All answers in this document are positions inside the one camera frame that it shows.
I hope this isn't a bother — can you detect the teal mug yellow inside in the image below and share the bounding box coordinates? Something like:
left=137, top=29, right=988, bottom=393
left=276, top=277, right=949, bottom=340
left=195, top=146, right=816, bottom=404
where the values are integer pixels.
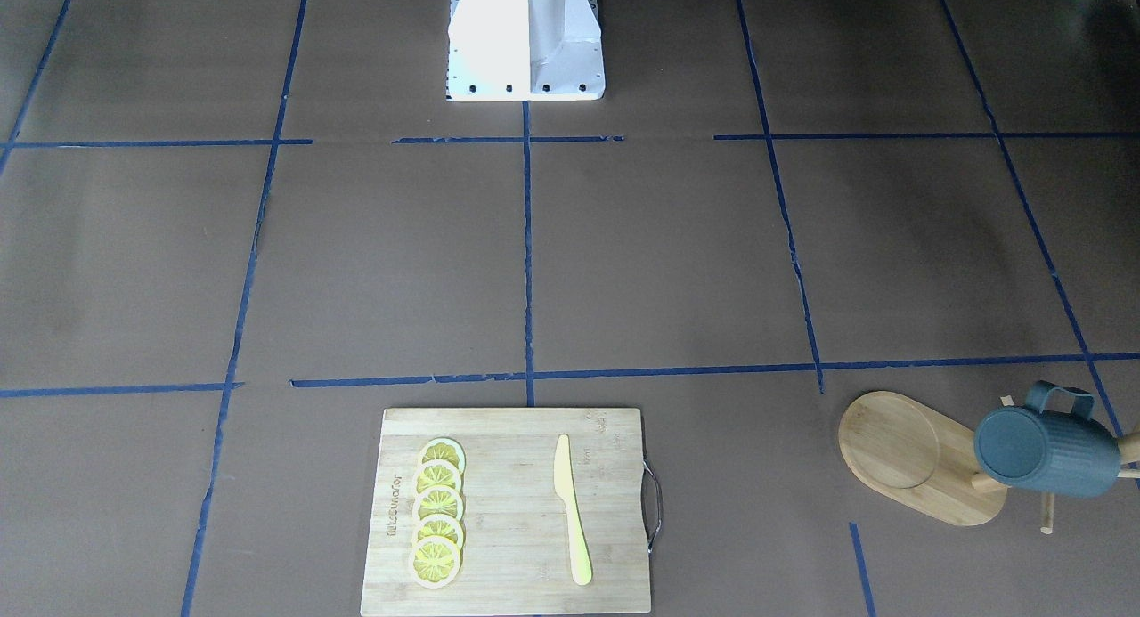
left=974, top=380, right=1122, bottom=500

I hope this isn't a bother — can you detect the wooden cup storage rack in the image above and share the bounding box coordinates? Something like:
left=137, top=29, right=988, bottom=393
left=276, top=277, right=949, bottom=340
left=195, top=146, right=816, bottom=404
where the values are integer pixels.
left=838, top=391, right=1137, bottom=533

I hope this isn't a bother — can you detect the lemon slice one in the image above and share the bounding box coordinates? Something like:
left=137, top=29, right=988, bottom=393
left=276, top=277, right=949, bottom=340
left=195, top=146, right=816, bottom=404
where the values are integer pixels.
left=420, top=437, right=467, bottom=474

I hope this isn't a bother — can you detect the lemon slice two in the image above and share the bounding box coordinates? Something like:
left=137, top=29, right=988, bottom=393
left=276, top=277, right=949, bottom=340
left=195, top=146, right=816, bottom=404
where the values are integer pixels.
left=414, top=458, right=463, bottom=494

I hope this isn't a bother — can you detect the lemon slice three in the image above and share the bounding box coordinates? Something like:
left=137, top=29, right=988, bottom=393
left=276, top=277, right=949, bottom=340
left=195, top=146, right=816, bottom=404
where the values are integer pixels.
left=412, top=484, right=465, bottom=521

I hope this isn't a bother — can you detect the lemon slice four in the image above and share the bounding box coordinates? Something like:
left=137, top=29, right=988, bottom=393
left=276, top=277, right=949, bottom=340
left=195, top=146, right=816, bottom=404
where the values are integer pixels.
left=412, top=513, right=467, bottom=549

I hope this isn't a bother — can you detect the yellow plastic knife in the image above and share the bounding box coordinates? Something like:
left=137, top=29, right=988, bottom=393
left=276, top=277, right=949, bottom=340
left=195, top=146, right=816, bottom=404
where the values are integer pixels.
left=553, top=435, right=593, bottom=586

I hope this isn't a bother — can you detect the wooden cutting board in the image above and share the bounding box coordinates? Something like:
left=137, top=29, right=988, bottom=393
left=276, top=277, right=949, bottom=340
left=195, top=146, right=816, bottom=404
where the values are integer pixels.
left=360, top=409, right=652, bottom=616

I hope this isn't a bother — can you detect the lemon slice five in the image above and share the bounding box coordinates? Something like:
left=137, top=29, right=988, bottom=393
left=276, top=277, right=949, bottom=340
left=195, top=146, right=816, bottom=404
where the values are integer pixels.
left=410, top=536, right=463, bottom=588

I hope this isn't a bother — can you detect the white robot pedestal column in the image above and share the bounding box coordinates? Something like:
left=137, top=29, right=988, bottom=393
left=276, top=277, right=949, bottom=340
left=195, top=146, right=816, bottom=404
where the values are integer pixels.
left=445, top=0, right=606, bottom=102

